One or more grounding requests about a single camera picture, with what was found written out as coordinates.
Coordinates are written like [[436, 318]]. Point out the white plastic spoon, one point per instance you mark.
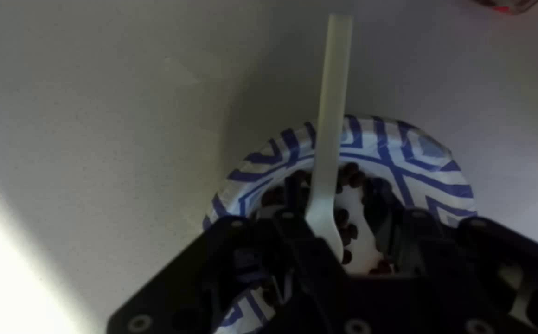
[[332, 123]]

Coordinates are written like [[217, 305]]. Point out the blue patterned paper bowl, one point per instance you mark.
[[405, 161]]

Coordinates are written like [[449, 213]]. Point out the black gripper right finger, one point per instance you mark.
[[466, 279]]

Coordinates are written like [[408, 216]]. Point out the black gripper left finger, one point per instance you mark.
[[219, 279]]

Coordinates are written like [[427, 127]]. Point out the dark coffee beans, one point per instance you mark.
[[355, 179]]

